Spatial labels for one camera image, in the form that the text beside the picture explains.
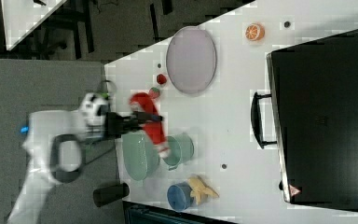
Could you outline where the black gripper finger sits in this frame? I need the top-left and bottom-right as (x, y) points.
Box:
(132, 111), (163, 122)

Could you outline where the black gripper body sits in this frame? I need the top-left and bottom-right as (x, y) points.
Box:
(104, 112), (142, 139)

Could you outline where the red plush ketchup bottle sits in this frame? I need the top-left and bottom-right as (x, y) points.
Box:
(130, 92), (171, 159)

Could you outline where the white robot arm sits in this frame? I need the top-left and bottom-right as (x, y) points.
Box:
(7, 110), (163, 224)

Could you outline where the green strainer bowl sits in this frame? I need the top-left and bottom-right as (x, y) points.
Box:
(122, 132), (159, 181)

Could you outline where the light red toy strawberry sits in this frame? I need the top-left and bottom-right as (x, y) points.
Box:
(148, 87), (160, 99)

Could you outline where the green toy item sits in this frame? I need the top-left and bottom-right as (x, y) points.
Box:
(97, 92), (109, 99)

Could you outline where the green cup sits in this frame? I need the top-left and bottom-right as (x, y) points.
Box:
(164, 133), (194, 171)

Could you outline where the black cylinder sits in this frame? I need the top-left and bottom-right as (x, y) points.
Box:
(93, 183), (130, 207)

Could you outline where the grey round plate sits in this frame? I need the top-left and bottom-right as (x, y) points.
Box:
(166, 26), (217, 95)

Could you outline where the blue cup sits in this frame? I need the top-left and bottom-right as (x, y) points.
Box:
(167, 182), (194, 212)

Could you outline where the yellow plush toy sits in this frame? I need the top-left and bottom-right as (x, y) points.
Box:
(187, 176), (219, 205)

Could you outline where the orange slice toy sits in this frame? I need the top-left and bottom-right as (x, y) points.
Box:
(245, 23), (265, 41)

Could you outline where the white background table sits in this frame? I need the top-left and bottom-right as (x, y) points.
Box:
(1, 0), (68, 50)

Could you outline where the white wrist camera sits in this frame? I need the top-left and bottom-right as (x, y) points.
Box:
(79, 92), (109, 126)

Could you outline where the black camera cable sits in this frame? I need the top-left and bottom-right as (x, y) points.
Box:
(83, 79), (117, 166)

